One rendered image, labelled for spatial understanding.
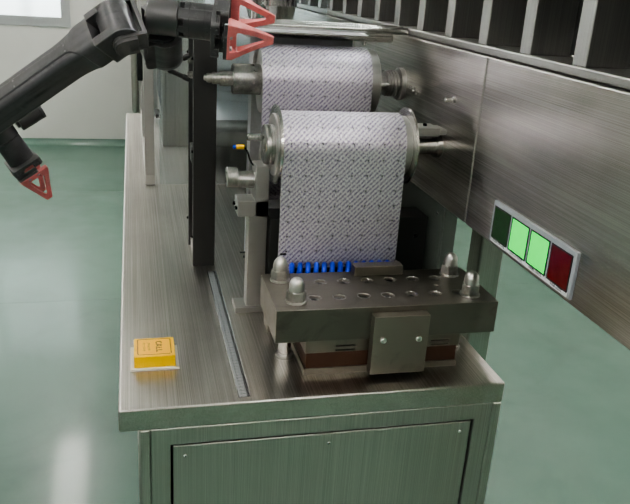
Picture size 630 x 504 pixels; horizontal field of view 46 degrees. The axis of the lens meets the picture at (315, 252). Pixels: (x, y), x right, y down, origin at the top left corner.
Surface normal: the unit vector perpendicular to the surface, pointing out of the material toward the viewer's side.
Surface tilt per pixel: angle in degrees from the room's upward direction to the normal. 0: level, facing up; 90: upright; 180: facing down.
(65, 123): 90
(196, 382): 0
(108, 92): 90
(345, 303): 0
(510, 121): 90
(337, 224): 90
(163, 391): 0
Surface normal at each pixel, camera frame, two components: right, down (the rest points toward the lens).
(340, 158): 0.23, 0.36
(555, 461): 0.06, -0.94
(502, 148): -0.97, 0.03
